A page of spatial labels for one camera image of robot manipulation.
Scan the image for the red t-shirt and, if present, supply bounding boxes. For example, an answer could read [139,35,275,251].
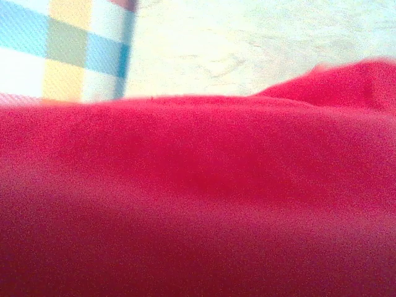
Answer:
[0,57,396,297]

